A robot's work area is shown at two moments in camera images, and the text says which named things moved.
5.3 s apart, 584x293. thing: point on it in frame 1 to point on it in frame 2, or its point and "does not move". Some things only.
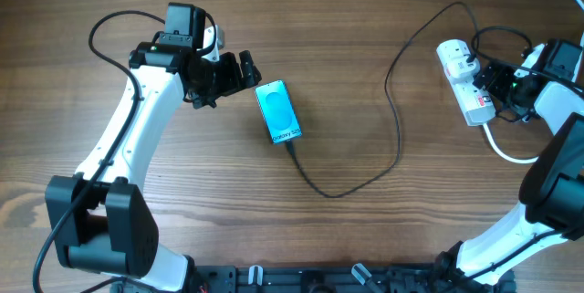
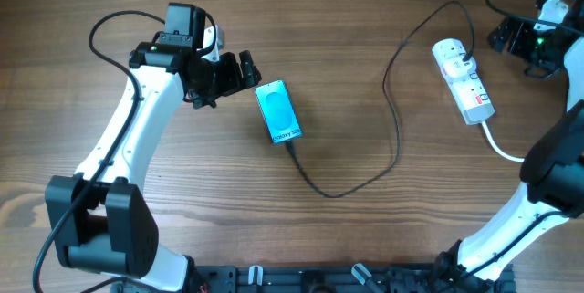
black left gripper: [232, 79] does not move
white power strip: [476, 104] does not move
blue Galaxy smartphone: [278, 112] does not move
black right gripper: [495, 86] to [517, 47]
